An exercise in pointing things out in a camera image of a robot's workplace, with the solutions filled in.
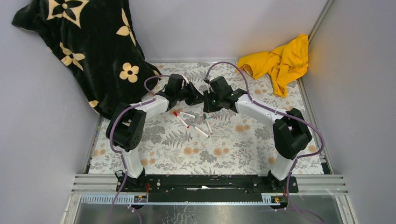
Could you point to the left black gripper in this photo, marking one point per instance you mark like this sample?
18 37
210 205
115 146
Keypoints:
195 97

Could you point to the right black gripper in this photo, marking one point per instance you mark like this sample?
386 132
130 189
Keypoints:
207 107

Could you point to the dark green capped marker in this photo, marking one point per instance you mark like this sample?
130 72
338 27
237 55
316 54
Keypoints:
206 118

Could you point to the red capped white marker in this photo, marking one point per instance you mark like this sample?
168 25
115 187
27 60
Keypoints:
181 120

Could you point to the grey capped white marker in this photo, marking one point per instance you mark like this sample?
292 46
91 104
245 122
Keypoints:
200 131

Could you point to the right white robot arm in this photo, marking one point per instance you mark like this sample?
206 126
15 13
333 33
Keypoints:
290 131

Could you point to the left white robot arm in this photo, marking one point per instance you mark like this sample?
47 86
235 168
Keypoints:
125 130

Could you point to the floral patterned table mat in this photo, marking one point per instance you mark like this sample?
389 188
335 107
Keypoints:
239 145

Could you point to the yellow cloth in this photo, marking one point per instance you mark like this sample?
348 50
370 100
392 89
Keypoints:
284 64

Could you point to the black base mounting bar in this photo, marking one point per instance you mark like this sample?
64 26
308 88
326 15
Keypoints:
206 186

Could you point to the black floral plush blanket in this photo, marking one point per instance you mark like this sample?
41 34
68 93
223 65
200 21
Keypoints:
95 39

